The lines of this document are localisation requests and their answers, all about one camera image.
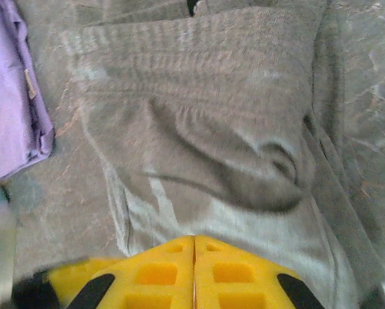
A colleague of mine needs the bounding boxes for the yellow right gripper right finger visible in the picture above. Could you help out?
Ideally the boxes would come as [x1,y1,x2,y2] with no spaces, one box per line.
[194,234,326,309]

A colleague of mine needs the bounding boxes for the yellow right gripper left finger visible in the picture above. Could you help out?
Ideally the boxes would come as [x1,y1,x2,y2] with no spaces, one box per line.
[11,234,196,309]

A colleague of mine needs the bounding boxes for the grey knit garment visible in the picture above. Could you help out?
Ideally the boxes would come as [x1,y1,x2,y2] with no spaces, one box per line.
[18,0,385,309]

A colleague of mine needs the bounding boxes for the purple shirt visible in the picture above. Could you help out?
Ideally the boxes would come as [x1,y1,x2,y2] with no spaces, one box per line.
[0,0,55,183]

